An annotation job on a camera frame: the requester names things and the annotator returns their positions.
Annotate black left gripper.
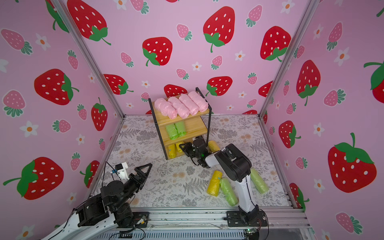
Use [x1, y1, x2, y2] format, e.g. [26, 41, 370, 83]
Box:
[111, 163, 151, 213]

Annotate yellow trash bag roll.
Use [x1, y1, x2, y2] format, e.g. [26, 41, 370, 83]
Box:
[207, 171, 223, 197]
[168, 144, 177, 159]
[208, 140, 221, 153]
[176, 141, 184, 153]

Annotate green trash bag roll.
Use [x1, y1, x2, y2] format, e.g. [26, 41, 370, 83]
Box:
[251, 168, 269, 195]
[175, 121, 187, 137]
[220, 178, 239, 207]
[166, 124, 179, 141]

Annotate three-tier wooden shelf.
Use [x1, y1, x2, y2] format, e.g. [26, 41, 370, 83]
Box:
[148, 99, 212, 160]

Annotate pink trash bag roll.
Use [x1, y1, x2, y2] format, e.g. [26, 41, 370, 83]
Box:
[188, 91, 209, 112]
[155, 98, 178, 120]
[179, 94, 200, 116]
[168, 97, 190, 119]

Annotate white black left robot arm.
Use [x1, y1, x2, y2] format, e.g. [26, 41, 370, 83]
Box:
[44, 163, 153, 240]

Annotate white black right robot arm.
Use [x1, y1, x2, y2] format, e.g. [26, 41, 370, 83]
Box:
[180, 137, 259, 226]

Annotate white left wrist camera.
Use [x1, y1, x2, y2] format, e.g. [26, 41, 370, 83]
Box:
[111, 162, 129, 181]

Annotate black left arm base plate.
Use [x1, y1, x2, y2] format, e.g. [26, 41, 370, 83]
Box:
[120, 212, 150, 229]

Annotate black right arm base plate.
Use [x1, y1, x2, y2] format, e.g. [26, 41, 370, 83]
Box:
[224, 210, 269, 228]

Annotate aluminium frame rail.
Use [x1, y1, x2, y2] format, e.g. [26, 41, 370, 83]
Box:
[67, 206, 316, 240]

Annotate left aluminium corner post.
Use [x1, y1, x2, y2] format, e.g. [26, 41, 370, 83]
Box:
[52, 0, 125, 120]

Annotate aluminium corner post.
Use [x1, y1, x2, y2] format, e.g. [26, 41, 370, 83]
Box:
[52, 0, 125, 120]
[259, 0, 320, 120]

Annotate right aluminium corner post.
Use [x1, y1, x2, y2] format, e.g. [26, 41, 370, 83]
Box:
[259, 0, 320, 120]

